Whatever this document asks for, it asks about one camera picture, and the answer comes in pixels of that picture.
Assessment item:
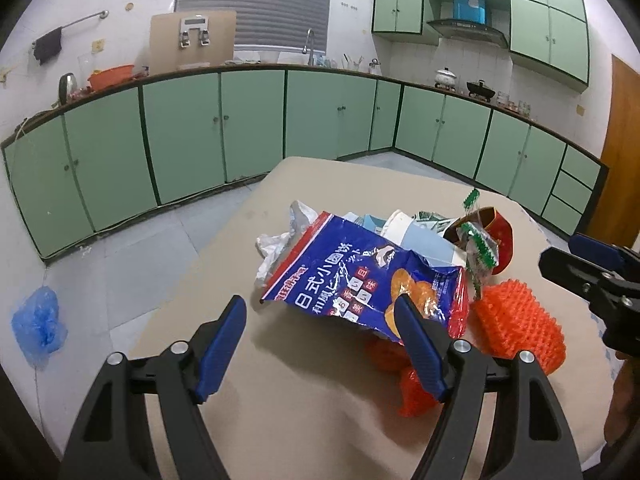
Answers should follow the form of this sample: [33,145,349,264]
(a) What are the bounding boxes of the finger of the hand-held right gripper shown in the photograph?
[539,247,640,352]
[568,232,640,282]

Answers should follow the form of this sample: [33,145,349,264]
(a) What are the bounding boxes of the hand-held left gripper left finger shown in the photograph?
[57,295,247,480]

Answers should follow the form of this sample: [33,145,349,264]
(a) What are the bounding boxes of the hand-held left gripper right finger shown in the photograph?
[393,294,586,480]

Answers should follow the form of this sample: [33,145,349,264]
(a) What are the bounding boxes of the light blue white carton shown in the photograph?
[350,210,468,267]

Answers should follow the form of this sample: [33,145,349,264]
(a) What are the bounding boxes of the blue snack bag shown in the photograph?
[260,212,471,346]

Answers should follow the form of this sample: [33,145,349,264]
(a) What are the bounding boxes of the person's right forearm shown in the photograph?
[602,355,640,446]

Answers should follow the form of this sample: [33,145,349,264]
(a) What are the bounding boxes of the small orange foam net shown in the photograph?
[365,335,451,418]

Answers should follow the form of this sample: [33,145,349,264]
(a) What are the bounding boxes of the large orange foam net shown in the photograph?
[472,279,567,375]

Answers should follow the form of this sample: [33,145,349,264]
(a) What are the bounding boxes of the blue patterned tablecloth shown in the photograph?
[594,310,622,378]

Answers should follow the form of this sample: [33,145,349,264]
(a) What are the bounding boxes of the red paper cup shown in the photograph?
[444,207,514,275]

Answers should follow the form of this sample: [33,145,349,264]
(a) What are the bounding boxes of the wooden door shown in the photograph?
[597,54,640,251]

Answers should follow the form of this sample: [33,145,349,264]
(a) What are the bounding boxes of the green white striped wrapper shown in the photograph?
[457,189,501,302]

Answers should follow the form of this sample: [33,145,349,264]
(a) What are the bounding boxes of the crumpled silver wrapper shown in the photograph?
[255,200,321,288]

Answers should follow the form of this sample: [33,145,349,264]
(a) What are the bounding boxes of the green milk carton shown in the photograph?
[412,210,458,233]

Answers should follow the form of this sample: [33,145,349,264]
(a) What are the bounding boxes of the group of glass jars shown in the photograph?
[496,91,533,113]

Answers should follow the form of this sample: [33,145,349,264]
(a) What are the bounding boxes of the blue plastic bag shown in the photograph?
[11,286,68,367]

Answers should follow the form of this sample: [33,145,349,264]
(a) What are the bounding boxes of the row of green base cabinets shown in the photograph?
[0,65,610,261]

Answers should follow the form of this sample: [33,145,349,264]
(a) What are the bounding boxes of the range hood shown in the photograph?
[426,18,507,48]

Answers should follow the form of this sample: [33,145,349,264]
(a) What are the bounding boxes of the blue box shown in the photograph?
[452,0,488,25]

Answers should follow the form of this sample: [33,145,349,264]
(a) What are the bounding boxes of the utensil holder with utensils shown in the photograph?
[341,52,381,73]

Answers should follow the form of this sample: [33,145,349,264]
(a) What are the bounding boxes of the orange plastic basin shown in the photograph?
[87,64,136,92]

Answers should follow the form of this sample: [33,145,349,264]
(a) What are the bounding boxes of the wooden cutting board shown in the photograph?
[150,10,237,75]

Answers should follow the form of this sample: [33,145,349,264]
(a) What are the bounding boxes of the dark hanging towel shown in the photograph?
[33,27,63,65]

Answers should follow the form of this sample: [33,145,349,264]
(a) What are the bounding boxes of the grey window blinds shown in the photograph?
[174,0,335,53]

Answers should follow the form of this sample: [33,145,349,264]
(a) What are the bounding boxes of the row of green wall cabinets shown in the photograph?
[371,0,590,93]

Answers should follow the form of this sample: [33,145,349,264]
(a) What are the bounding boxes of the metal towel rail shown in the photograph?
[32,10,110,48]

